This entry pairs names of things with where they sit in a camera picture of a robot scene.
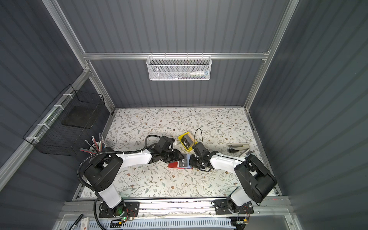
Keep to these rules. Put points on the small white grey device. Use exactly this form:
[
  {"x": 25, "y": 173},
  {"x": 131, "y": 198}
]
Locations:
[{"x": 247, "y": 153}]

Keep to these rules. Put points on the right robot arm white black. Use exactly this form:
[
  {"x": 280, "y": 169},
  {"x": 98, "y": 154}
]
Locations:
[{"x": 256, "y": 181}]

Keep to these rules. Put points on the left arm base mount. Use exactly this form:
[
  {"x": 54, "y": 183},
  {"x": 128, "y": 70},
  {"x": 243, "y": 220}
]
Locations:
[{"x": 122, "y": 210}]

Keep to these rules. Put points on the beige stapler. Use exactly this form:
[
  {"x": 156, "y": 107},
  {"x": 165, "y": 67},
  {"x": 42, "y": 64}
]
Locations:
[{"x": 237, "y": 147}]

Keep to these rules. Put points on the white tube in basket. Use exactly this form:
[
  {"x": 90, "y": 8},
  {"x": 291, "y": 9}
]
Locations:
[{"x": 200, "y": 73}]

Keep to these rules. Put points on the stack of cards in tray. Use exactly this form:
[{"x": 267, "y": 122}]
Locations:
[{"x": 188, "y": 141}]

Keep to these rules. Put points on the yellow plastic card tray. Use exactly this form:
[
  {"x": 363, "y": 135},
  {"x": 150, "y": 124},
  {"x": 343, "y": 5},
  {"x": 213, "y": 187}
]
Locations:
[{"x": 180, "y": 137}]

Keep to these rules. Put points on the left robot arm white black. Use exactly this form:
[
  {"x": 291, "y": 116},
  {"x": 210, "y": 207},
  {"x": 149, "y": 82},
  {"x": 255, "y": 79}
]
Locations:
[{"x": 98, "y": 171}]

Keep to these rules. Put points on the black wire mesh basket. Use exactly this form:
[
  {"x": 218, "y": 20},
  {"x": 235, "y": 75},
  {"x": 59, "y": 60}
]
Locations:
[{"x": 66, "y": 127}]

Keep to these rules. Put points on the white wire mesh basket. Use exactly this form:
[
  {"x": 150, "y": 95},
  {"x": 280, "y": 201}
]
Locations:
[{"x": 177, "y": 69}]

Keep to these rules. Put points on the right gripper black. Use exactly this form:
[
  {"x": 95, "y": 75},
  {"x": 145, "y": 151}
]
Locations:
[{"x": 195, "y": 161}]

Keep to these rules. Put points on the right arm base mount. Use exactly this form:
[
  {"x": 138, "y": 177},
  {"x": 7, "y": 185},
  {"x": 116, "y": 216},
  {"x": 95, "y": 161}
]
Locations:
[{"x": 227, "y": 207}]

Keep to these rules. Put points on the floral table mat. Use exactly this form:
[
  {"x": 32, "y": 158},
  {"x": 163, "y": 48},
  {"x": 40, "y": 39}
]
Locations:
[{"x": 215, "y": 127}]

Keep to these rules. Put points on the white pen cup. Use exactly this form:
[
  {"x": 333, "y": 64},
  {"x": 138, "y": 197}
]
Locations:
[{"x": 93, "y": 145}]

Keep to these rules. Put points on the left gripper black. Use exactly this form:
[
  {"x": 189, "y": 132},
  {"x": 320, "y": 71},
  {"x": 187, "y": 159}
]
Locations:
[{"x": 174, "y": 155}]

